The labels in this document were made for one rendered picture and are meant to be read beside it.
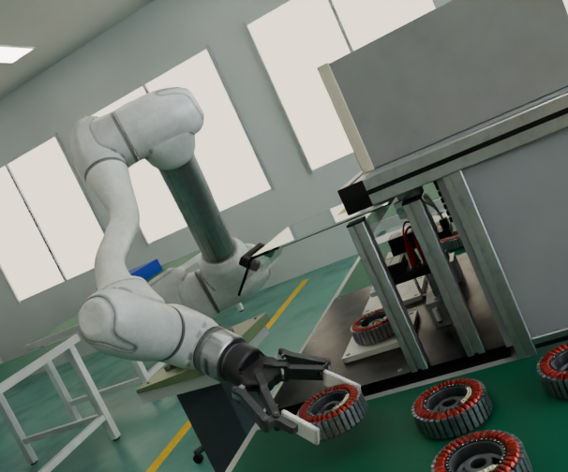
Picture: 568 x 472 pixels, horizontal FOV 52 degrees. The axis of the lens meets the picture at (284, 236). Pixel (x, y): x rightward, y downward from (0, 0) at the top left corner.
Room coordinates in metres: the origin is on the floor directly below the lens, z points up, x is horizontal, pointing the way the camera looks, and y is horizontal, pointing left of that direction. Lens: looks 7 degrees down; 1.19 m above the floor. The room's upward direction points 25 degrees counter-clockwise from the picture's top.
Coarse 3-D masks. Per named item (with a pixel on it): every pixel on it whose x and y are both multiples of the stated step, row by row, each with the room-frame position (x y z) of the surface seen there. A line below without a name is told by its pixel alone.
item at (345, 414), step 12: (348, 384) 0.92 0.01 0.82; (312, 396) 0.93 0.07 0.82; (324, 396) 0.92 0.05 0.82; (336, 396) 0.92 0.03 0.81; (348, 396) 0.87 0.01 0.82; (360, 396) 0.87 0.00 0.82; (300, 408) 0.91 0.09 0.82; (312, 408) 0.90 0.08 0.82; (324, 408) 0.89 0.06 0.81; (336, 408) 0.85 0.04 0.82; (348, 408) 0.85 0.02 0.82; (360, 408) 0.86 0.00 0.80; (312, 420) 0.85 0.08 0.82; (324, 420) 0.84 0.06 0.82; (336, 420) 0.83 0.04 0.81; (348, 420) 0.84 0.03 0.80; (360, 420) 0.85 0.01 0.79; (324, 432) 0.84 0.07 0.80; (336, 432) 0.83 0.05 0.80
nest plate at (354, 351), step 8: (416, 312) 1.23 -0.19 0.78; (416, 320) 1.20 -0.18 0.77; (352, 336) 1.25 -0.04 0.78; (392, 336) 1.15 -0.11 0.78; (352, 344) 1.21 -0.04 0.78; (376, 344) 1.15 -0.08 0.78; (384, 344) 1.13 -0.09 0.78; (392, 344) 1.11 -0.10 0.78; (352, 352) 1.16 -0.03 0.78; (360, 352) 1.14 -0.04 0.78; (368, 352) 1.13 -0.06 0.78; (376, 352) 1.13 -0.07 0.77; (344, 360) 1.15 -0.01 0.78; (352, 360) 1.15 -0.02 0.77
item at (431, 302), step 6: (432, 294) 1.16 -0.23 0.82; (426, 300) 1.14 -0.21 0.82; (432, 300) 1.12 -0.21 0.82; (438, 300) 1.11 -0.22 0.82; (426, 306) 1.12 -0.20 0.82; (432, 306) 1.11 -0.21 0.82; (438, 306) 1.11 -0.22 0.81; (444, 306) 1.10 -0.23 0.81; (432, 312) 1.11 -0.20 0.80; (444, 312) 1.11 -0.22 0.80; (432, 318) 1.12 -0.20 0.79; (444, 318) 1.11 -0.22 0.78; (450, 318) 1.10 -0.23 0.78; (438, 324) 1.11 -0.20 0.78; (444, 324) 1.11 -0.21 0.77
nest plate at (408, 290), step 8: (424, 280) 1.43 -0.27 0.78; (400, 288) 1.44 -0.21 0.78; (408, 288) 1.41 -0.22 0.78; (416, 288) 1.38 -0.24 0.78; (424, 288) 1.39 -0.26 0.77; (376, 296) 1.47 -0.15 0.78; (400, 296) 1.38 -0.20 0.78; (408, 296) 1.35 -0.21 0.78; (416, 296) 1.33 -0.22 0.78; (368, 304) 1.43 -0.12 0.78; (376, 304) 1.40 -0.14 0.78; (368, 312) 1.37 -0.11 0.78
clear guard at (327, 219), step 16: (336, 208) 1.18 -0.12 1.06; (368, 208) 0.97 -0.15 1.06; (304, 224) 1.16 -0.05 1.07; (320, 224) 1.05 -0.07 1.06; (336, 224) 0.98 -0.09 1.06; (272, 240) 1.14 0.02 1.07; (288, 240) 1.04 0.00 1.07; (256, 256) 1.04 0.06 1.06; (272, 256) 1.20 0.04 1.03; (256, 272) 1.11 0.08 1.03; (240, 288) 1.06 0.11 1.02
